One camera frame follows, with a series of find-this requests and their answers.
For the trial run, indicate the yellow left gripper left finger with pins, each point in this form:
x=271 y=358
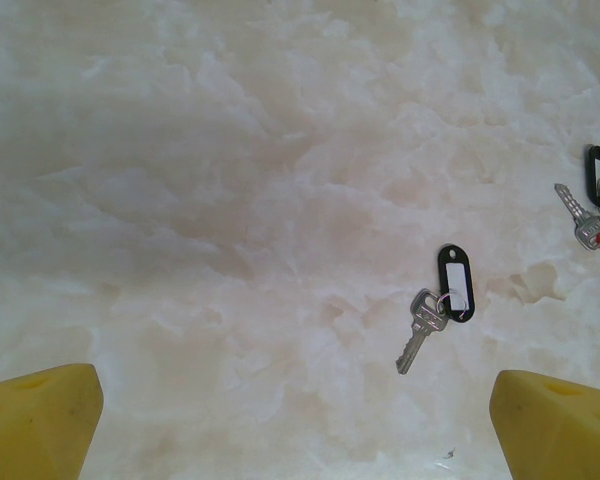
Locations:
x=35 y=425

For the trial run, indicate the black carabiner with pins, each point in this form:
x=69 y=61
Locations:
x=591 y=175

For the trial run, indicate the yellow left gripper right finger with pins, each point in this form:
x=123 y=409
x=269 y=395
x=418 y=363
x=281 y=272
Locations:
x=565 y=430

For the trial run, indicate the silver key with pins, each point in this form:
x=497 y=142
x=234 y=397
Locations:
x=426 y=320
x=585 y=227

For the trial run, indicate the black key tag white label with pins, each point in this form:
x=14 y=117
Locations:
x=467 y=305

